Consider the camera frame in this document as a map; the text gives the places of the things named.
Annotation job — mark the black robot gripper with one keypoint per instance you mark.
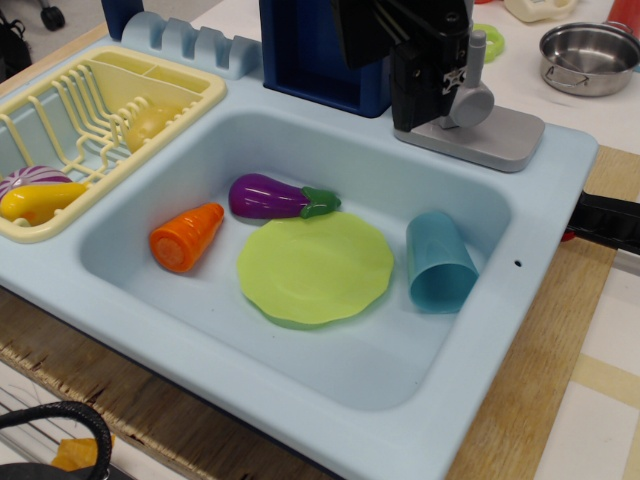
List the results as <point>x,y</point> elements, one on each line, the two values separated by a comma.
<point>428,42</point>

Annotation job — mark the grey toy faucet lever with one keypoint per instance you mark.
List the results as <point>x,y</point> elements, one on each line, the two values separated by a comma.
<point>473,101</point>

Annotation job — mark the grey faucet base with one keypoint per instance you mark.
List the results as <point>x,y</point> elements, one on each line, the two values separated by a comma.
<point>505,141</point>

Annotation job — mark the cream plastic object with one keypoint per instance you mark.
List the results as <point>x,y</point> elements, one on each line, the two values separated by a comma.
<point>530,11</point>

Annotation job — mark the dark blue plastic box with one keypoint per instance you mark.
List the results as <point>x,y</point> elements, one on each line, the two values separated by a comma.
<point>302,57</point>

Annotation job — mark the small steel pot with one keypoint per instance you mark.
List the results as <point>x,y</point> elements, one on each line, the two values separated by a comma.
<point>588,59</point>

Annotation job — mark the blue plastic cup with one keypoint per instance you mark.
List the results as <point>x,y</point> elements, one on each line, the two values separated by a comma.
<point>441,273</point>

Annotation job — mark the red object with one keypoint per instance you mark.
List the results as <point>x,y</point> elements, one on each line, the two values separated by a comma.
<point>625,13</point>

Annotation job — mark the purple toy eggplant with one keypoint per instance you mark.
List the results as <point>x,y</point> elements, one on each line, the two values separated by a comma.
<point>257,196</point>

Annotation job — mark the green plastic plate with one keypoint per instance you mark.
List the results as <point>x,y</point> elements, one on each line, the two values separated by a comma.
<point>308,273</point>

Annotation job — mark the light blue toy sink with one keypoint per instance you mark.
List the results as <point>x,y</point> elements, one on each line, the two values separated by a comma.
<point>389,394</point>

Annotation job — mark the black clamp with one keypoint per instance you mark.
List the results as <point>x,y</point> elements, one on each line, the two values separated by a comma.
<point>606,221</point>

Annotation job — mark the yellow toy lemon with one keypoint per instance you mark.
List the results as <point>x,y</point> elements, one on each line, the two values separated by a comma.
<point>146,125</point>

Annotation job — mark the orange toy carrot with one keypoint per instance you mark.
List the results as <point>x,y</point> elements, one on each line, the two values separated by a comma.
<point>178,244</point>

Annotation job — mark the cream plastic dish rack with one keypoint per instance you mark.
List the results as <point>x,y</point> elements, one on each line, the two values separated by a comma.
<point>74,119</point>

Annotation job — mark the wooden board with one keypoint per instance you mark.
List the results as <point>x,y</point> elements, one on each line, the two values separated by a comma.
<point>511,436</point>

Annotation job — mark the black chair caster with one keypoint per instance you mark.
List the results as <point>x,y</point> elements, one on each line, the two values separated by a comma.
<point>51,16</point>

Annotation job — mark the purple toy onion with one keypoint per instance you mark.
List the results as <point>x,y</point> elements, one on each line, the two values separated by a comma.
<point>32,175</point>

